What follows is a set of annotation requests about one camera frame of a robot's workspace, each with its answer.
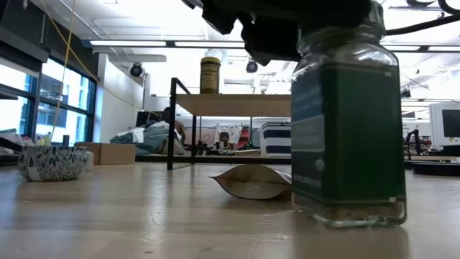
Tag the brown spice pouch with window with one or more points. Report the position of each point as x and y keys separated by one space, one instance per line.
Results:
x=251 y=183

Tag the black ceiling camera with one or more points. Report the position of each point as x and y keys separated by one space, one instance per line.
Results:
x=136 y=70
x=251 y=66

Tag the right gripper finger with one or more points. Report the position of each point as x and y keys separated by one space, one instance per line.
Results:
x=273 y=39
x=334 y=16

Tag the black background robot arm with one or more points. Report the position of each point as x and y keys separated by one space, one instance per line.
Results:
x=417 y=131

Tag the wooden shelf black metal legs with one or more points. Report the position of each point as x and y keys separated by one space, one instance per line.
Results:
x=233 y=105

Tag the small pink white packet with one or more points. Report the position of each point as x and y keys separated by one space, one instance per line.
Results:
x=90 y=160

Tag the yellow lid spice jar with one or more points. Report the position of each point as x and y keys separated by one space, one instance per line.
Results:
x=210 y=77

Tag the black ceiling track fixture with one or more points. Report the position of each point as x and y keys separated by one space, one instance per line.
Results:
x=417 y=8

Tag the ceiling light rail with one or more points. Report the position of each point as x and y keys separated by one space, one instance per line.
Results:
x=172 y=44

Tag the person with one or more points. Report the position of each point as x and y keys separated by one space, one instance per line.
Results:
x=178 y=126

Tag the green lid glass spice jar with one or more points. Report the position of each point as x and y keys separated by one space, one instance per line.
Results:
x=348 y=136

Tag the leaf pattern ceramic bowl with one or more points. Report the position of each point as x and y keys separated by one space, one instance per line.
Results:
x=50 y=163

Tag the pile of cloth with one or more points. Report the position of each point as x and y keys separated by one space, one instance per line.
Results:
x=151 y=140

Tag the large window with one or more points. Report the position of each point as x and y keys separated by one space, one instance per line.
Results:
x=57 y=86

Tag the black computer monitor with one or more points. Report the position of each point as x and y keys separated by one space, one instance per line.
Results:
x=143 y=118
x=452 y=124

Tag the brown cardboard box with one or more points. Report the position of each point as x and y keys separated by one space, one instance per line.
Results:
x=115 y=154

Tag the white navy striped bin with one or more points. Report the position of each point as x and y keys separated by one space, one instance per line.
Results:
x=276 y=138

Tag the white printed bag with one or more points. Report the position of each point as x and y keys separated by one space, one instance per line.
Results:
x=230 y=133

